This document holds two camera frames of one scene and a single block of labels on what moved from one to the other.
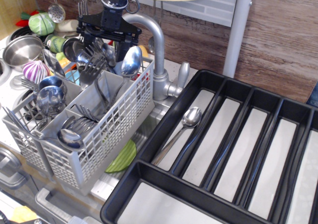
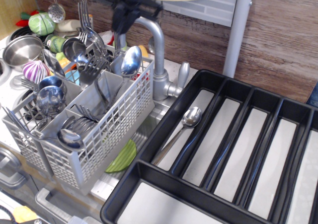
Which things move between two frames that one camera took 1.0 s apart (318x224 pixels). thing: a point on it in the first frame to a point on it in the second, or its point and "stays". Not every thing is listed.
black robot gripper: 108,23 to 129,2
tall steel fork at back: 85,12 stays
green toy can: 54,43 stays
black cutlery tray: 252,159 stays
